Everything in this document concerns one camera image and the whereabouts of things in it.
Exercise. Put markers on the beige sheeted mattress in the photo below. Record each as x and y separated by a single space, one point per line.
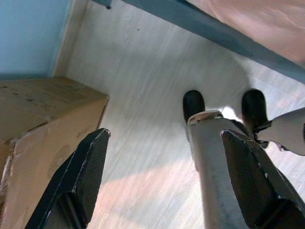
262 21

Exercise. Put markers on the brown cardboard box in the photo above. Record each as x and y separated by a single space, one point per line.
35 107

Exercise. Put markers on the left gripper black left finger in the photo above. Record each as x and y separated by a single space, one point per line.
81 181

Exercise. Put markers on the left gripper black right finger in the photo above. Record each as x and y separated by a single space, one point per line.
257 186

